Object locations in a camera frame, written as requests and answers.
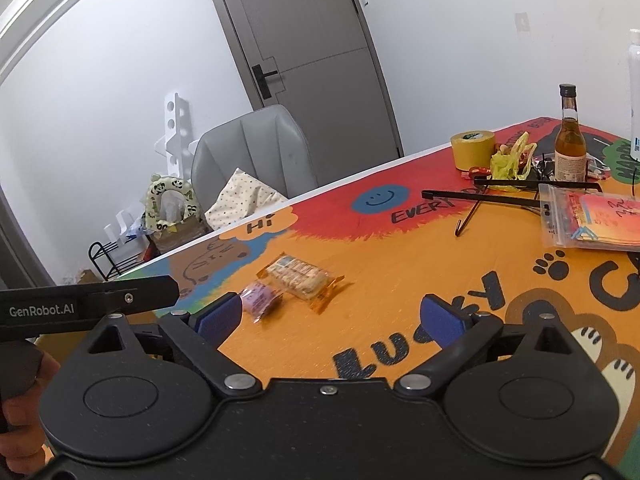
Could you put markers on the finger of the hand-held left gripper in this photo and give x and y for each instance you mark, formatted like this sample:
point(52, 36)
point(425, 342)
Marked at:
point(145, 292)

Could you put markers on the black metal tongs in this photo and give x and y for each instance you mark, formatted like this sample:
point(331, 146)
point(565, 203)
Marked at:
point(480, 197)

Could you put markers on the grey chair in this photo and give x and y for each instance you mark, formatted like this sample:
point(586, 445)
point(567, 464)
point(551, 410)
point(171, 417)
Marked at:
point(255, 145)

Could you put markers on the dotted cream cushion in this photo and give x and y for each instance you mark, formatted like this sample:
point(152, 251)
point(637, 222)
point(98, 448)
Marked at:
point(242, 197)

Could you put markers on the purple snack packet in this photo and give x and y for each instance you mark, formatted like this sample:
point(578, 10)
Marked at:
point(260, 297)

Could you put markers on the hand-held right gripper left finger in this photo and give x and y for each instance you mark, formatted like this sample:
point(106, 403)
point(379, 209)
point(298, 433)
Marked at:
point(220, 317)

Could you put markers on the person's left hand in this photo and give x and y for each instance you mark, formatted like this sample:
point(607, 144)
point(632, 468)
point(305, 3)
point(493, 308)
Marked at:
point(22, 435)

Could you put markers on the white wall rack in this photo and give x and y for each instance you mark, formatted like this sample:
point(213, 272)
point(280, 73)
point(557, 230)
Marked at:
point(175, 130)

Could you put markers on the grey door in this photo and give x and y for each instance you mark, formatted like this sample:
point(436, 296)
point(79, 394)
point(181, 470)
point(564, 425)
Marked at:
point(300, 25)

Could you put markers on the clear zip bag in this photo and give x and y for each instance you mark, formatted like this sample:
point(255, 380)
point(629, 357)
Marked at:
point(590, 220)

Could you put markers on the beige cracker packet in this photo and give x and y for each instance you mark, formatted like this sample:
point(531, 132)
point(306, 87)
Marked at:
point(297, 275)

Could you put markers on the yellow tape roll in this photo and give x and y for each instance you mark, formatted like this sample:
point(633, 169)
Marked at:
point(472, 152)

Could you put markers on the small brown carton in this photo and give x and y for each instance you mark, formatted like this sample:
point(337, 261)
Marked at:
point(85, 276)

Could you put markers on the cardboard box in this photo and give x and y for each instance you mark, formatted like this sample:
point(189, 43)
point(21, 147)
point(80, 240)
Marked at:
point(60, 344)

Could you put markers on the panda print tissue holder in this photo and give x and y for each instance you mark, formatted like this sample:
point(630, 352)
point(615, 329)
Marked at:
point(152, 207)

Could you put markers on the amber glass bottle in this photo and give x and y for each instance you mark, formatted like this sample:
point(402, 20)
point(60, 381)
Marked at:
point(570, 155)

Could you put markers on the colourful printed tablecloth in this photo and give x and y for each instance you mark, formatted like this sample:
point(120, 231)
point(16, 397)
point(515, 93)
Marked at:
point(380, 280)

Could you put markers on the yellow plastic bag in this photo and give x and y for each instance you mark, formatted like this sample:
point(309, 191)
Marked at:
point(507, 167)

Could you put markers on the white plastic bottle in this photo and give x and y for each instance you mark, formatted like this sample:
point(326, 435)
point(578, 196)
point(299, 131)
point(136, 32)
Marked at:
point(635, 105)

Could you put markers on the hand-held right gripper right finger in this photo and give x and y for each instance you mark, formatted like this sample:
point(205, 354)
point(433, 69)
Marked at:
point(440, 317)

